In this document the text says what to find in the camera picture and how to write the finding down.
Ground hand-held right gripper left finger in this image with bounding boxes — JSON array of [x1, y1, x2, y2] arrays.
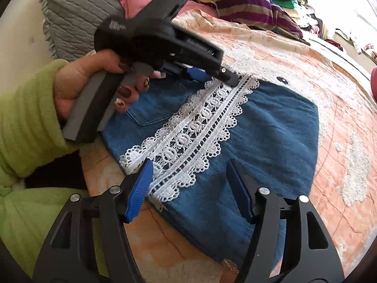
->
[[32, 159, 155, 283]]

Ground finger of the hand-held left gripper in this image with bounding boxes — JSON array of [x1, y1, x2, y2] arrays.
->
[[203, 63, 241, 88], [163, 63, 213, 83]]

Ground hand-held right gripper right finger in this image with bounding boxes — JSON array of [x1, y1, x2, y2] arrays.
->
[[225, 159, 345, 283]]

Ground blue denim pants lace trim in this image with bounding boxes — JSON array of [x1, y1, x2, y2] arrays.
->
[[100, 75, 320, 272]]

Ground person's left forearm green sleeve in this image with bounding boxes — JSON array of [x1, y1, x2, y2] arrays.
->
[[0, 59, 81, 181]]

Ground person's left hand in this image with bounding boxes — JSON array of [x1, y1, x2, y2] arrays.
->
[[54, 49, 163, 121]]

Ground grey quilted headboard cover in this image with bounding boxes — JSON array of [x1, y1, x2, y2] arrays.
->
[[37, 0, 270, 62]]

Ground purple striped pillow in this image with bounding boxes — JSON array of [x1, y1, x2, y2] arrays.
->
[[209, 0, 311, 46]]

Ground pile of clothes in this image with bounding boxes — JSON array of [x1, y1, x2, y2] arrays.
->
[[267, 0, 324, 39]]

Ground pink bed sheet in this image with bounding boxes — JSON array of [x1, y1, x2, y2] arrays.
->
[[309, 35, 377, 95]]

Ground orange and white fleece blanket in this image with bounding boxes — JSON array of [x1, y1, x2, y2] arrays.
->
[[79, 7, 377, 283]]

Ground person's green clothing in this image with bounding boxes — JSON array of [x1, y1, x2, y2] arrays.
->
[[0, 181, 107, 278]]

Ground white cloth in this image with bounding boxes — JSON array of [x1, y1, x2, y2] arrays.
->
[[335, 29, 363, 54]]

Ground red cloth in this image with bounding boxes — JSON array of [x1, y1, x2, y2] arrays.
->
[[364, 44, 377, 63]]

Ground red bolster pillow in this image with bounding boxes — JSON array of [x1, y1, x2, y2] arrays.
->
[[370, 66, 377, 98]]

